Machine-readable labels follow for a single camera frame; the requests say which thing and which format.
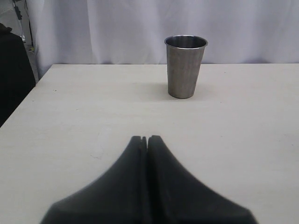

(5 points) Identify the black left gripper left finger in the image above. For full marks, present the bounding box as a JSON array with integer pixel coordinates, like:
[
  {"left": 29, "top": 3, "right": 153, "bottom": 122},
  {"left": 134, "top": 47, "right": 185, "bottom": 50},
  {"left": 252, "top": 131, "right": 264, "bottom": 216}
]
[{"left": 42, "top": 136, "right": 149, "bottom": 224}]

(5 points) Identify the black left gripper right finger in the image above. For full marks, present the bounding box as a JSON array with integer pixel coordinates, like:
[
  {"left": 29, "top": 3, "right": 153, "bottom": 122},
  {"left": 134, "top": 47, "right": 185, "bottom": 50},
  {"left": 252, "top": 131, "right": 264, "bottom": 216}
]
[{"left": 147, "top": 135, "right": 257, "bottom": 224}]

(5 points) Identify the stainless steel cup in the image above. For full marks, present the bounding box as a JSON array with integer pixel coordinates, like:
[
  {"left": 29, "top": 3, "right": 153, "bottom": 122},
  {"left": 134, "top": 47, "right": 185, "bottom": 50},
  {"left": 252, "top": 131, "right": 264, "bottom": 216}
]
[{"left": 164, "top": 35, "right": 208, "bottom": 99}]

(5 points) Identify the dark object at left edge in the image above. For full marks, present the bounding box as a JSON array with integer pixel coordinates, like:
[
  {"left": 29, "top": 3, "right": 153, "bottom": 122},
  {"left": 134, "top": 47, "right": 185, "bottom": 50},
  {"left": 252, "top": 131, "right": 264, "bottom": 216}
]
[{"left": 0, "top": 24, "right": 36, "bottom": 125}]

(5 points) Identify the white backdrop curtain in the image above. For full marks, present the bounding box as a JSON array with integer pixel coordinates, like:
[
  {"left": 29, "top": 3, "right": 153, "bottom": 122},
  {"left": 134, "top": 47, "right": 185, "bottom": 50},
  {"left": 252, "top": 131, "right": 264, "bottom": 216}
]
[{"left": 27, "top": 0, "right": 299, "bottom": 77}]

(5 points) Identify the light stand at left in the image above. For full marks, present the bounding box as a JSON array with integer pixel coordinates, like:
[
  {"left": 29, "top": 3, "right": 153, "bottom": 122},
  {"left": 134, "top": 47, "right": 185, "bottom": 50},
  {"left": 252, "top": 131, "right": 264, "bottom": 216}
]
[{"left": 12, "top": 0, "right": 35, "bottom": 54}]

